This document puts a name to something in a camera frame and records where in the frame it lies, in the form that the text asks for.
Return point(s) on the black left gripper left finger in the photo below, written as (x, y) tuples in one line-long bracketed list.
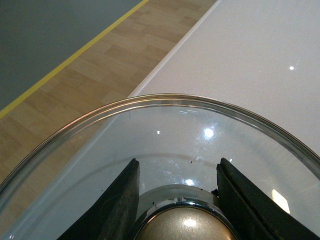
[(114, 213)]

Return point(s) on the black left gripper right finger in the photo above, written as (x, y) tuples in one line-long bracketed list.
[(251, 212)]

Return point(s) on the glass pot lid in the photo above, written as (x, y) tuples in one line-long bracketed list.
[(178, 141)]

